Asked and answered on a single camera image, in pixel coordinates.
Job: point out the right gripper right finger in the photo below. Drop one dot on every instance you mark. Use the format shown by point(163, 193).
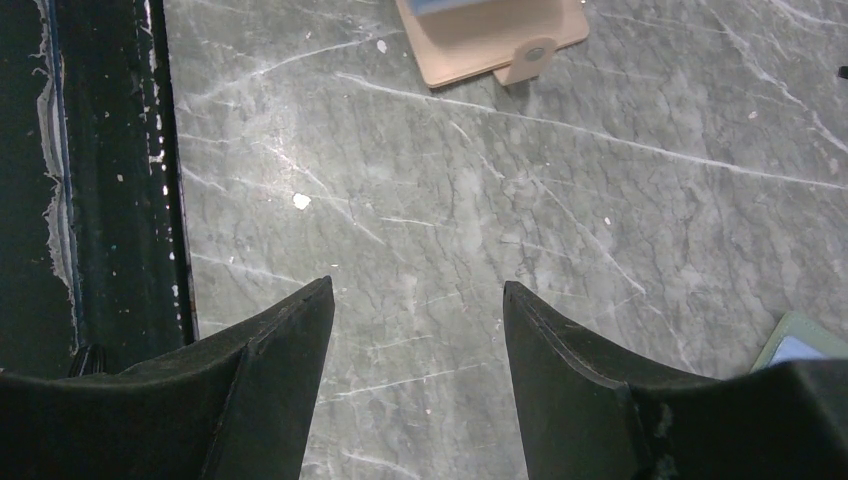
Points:
point(591, 409)

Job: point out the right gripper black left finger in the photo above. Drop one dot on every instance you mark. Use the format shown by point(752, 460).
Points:
point(235, 405)

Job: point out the tan blue card holder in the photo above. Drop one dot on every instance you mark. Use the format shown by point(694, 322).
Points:
point(515, 40)

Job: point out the blue open card holder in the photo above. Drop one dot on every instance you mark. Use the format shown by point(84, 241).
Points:
point(797, 337)

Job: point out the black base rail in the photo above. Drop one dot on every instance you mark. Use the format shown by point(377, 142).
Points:
point(94, 256)

